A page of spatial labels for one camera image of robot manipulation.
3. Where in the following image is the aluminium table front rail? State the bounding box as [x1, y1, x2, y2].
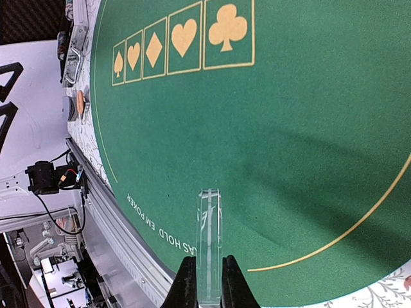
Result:
[66, 138, 175, 307]

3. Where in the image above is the orange big blind button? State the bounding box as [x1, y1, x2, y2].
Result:
[76, 90, 85, 116]

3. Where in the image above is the blue playing card deck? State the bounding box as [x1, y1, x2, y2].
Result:
[67, 96, 78, 122]

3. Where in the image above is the floral white tablecloth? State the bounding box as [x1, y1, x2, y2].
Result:
[66, 0, 111, 187]

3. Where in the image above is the round green poker mat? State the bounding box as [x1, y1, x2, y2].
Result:
[90, 1, 410, 307]

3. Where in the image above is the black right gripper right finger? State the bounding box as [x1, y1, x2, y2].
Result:
[222, 255, 256, 307]

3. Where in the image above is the aluminium poker chip case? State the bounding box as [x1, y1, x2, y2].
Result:
[58, 1, 90, 88]

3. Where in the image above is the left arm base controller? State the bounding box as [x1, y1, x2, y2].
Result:
[24, 161, 88, 196]

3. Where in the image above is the clear acrylic dealer button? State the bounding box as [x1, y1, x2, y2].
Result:
[196, 189, 222, 307]

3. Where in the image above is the blue green chip stack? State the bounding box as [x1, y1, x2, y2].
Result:
[57, 31, 69, 61]

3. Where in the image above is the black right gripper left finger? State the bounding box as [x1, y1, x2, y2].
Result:
[163, 257, 197, 308]

